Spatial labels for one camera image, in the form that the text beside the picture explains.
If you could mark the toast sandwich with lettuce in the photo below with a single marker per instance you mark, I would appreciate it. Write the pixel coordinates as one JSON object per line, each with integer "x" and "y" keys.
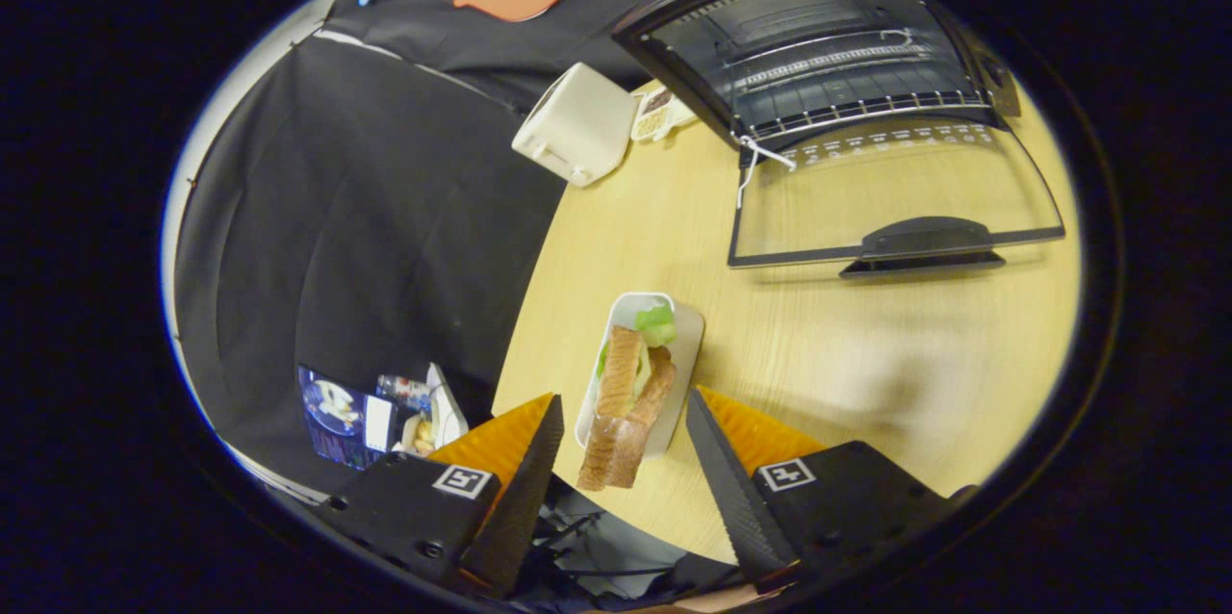
{"x": 621, "y": 373}

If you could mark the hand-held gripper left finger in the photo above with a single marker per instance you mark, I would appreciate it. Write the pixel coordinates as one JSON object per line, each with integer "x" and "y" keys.
{"x": 525, "y": 498}

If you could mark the white printed carton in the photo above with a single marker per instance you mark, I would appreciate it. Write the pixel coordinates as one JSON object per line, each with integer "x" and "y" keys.
{"x": 445, "y": 412}

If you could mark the small colourful bottle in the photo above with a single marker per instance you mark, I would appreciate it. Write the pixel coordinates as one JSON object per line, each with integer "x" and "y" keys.
{"x": 404, "y": 391}

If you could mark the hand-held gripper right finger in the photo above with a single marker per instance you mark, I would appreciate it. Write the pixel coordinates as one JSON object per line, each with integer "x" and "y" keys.
{"x": 736, "y": 498}

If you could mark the small white snack dish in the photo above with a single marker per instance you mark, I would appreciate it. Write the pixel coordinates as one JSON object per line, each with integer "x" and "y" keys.
{"x": 656, "y": 118}

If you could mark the white pop-up toaster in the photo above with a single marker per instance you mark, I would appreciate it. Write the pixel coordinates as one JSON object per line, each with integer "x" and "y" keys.
{"x": 577, "y": 123}

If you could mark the black toaster oven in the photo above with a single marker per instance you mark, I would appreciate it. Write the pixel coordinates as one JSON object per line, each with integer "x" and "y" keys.
{"x": 924, "y": 239}

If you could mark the white rectangular plate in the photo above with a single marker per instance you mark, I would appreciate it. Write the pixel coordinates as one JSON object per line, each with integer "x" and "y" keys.
{"x": 685, "y": 345}

